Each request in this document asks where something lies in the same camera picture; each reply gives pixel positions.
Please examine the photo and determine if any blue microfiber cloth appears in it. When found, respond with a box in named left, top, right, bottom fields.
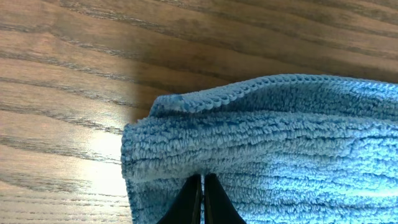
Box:
left=121, top=74, right=397, bottom=223

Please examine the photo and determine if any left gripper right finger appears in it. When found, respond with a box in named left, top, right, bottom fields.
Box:
left=204, top=174, right=246, bottom=224

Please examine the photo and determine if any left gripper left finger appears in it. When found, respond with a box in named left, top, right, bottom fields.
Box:
left=157, top=174, right=202, bottom=224

